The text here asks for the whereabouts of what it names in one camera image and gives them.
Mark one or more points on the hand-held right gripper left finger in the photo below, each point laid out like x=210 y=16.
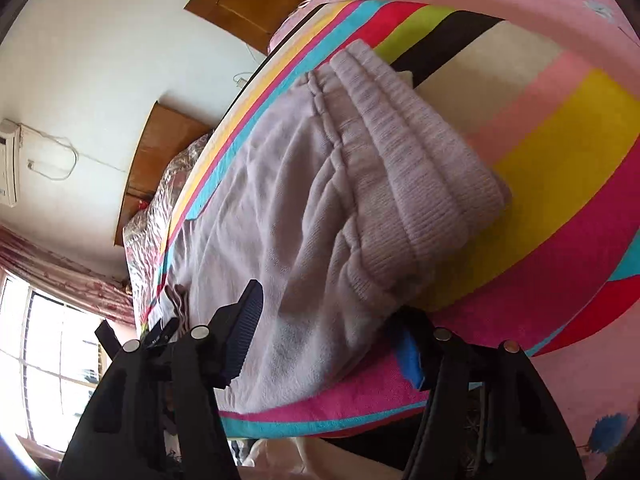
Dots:
x=247 y=330

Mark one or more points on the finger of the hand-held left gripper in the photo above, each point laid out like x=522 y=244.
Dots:
x=162 y=332

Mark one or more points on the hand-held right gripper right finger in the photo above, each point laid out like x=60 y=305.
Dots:
x=411 y=360

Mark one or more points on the lilac knit sweater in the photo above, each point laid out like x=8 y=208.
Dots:
x=300 y=210

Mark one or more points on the barred window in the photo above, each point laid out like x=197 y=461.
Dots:
x=45 y=340

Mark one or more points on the pink floral curtain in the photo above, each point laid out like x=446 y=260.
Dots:
x=60 y=270

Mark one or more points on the pink floral quilt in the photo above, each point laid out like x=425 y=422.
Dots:
x=150 y=240

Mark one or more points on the white garment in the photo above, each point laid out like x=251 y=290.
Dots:
x=300 y=460

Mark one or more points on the wooden headboard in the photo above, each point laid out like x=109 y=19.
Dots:
x=160 y=160

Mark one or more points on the white air conditioner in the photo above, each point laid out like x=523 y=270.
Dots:
x=7 y=160

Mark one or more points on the colourful striped blanket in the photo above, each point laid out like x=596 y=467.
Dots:
x=550 y=160

